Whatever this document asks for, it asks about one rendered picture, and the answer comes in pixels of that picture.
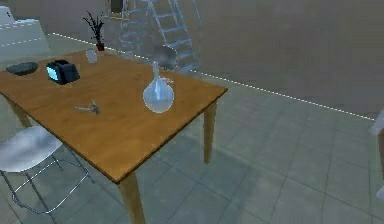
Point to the clear glass flask vase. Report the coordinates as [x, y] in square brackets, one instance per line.
[158, 95]

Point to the small pale flat object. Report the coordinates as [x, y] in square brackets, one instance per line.
[166, 80]

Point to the grey round chair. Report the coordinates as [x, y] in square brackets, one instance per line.
[165, 56]

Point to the brown wooden table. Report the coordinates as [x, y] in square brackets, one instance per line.
[116, 126]

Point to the pale blue ladder shelf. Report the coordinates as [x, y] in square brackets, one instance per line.
[166, 30]

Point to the clear drinking glass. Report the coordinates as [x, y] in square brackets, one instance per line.
[91, 56]

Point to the dark house plant red pot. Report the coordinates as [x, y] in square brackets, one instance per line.
[96, 30]

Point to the black toaster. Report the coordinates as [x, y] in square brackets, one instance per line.
[63, 71]

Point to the dark grey bowl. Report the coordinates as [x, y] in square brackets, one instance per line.
[22, 68]

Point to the white and brown furniture edge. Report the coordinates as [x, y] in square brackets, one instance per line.
[380, 146]

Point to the framed wall picture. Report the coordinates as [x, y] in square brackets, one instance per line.
[116, 7]

